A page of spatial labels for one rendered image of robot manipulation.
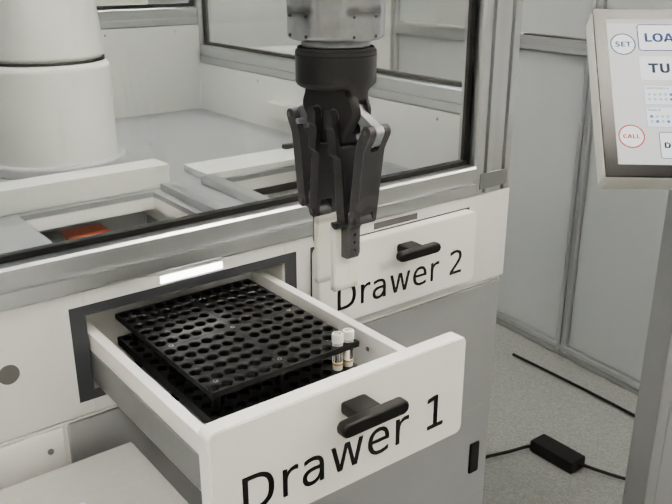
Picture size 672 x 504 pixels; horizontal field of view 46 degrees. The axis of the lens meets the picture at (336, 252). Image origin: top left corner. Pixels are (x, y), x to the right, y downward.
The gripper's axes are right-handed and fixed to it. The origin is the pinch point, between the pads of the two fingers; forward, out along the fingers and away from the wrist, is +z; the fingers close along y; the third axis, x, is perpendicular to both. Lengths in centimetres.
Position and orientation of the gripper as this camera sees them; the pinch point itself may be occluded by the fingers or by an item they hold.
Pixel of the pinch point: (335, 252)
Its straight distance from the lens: 79.6
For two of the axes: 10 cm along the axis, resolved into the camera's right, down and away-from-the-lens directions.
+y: 6.1, 2.7, -7.4
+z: 0.0, 9.4, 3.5
